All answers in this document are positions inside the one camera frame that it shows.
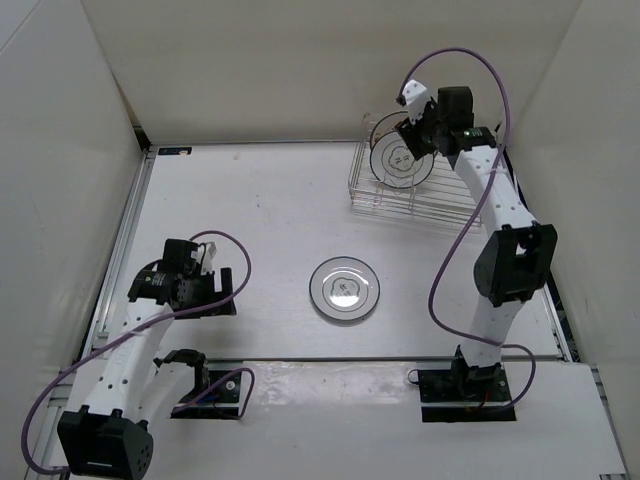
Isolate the purple cable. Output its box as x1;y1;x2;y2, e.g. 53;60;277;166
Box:
397;47;539;416
22;229;256;474

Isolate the white green-rimmed plate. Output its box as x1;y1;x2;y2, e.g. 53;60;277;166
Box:
369;131;435;189
309;256;381;324

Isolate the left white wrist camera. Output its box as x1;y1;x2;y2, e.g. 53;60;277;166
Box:
196;242;217;276

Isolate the metal wire dish rack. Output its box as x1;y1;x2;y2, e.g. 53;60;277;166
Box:
348;113;475;228

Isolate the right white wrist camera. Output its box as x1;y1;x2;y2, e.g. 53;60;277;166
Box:
396;79;431;124

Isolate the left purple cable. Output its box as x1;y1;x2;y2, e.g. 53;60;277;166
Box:
22;229;256;474

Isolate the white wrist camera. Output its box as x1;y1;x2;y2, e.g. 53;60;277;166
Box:
196;242;217;276
396;79;431;124

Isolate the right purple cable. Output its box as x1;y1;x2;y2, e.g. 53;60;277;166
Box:
397;47;539;416

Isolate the blue table label sticker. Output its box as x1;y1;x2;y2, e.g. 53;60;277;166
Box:
157;146;192;156

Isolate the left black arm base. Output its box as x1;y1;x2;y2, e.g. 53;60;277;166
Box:
153;349;256;421

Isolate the orange sunburst pattern plate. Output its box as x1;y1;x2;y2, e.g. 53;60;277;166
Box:
369;110;408;148

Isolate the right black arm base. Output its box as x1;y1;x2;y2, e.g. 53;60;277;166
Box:
407;349;517;423

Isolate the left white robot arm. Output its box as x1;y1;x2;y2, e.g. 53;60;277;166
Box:
57;239;236;479

